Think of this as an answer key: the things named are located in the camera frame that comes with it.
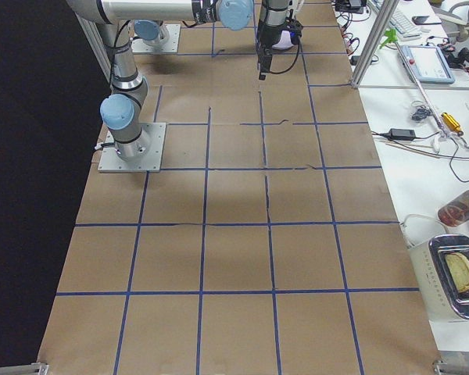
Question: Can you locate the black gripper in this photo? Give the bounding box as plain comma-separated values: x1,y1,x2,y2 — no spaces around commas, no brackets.
256,23,276,80

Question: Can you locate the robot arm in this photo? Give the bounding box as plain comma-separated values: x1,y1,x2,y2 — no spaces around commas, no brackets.
134,20,170,45
68,1,254,173

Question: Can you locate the lavender plate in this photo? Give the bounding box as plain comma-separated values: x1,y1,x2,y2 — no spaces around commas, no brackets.
272,30,295,51

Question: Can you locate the black power adapter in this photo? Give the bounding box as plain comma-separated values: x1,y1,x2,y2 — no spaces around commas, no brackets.
388,128,417,141

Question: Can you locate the teach pendant tablet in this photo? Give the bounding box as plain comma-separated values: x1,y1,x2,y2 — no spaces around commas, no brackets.
399,45,455,84

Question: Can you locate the yellow tool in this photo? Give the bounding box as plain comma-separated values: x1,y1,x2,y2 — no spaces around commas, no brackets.
441,112,464,136

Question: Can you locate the food container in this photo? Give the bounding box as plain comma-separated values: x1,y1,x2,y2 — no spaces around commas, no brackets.
438,190,469,227

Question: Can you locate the white toaster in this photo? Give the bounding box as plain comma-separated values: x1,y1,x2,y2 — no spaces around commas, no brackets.
408,234,469,323

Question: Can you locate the bread slice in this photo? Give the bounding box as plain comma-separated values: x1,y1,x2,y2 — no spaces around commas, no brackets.
445,252,469,293

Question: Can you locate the black braided cable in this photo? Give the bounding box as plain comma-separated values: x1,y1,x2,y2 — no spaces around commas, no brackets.
267,9,303,75

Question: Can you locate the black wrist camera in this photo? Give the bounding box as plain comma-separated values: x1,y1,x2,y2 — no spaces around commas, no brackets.
285,19,303,45

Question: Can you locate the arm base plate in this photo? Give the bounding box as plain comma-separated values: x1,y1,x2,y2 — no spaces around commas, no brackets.
98,123,166,173
132,20,181,55

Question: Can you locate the aluminium corner post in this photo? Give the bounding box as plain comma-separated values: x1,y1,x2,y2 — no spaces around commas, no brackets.
350,0,399,88

